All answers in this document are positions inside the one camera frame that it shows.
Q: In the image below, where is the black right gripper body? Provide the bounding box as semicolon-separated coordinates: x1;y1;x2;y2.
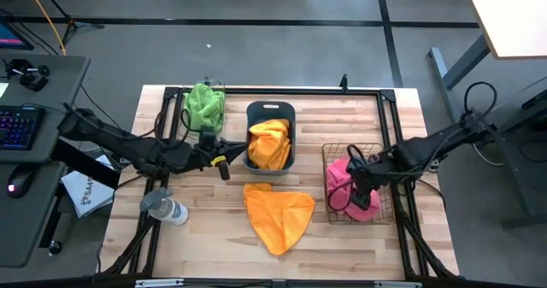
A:
348;157;385;195

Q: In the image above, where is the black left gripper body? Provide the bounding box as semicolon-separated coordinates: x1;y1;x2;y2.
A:
190;127;232;181

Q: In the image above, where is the green microfiber towel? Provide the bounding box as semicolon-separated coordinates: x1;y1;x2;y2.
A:
190;103;226;134
183;83;226;122

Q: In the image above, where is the blue plastic basket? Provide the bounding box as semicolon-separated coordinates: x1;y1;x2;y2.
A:
242;100;297;177

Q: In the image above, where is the white printed bag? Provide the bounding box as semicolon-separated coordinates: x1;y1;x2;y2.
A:
61;154;115;219

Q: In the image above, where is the grey table leg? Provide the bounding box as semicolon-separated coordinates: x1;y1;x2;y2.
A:
428;34;491;125

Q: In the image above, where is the dark grey side desk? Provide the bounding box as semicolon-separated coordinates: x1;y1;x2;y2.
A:
472;76;547;229

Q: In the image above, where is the grey computer desk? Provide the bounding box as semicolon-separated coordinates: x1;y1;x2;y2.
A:
0;55;91;268

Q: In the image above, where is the black tripod stand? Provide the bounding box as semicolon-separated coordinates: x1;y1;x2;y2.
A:
33;0;106;45

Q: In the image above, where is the black computer mouse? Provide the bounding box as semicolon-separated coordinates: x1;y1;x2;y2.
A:
6;163;38;199

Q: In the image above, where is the black desk clamp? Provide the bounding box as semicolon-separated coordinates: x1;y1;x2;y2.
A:
3;58;51;92

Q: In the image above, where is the black backlit keyboard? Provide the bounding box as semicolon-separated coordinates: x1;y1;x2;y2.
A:
0;105;47;151

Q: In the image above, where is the white table top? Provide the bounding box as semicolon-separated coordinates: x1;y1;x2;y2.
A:
462;0;547;61

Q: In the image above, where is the computer monitor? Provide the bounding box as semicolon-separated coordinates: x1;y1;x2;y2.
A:
0;21;34;51

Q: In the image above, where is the gold wire basket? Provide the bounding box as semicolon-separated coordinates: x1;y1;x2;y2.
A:
321;142;397;226

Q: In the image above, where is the black aluminium table frame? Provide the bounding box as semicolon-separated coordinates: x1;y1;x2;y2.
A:
102;85;461;280

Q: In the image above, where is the silver metal bracket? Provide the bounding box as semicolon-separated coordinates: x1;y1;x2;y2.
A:
134;278;185;288
373;280;422;288

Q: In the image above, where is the white cable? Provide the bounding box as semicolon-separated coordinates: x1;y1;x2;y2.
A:
472;142;508;168

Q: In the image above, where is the yellow cable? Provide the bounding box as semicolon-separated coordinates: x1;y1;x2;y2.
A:
21;0;68;56

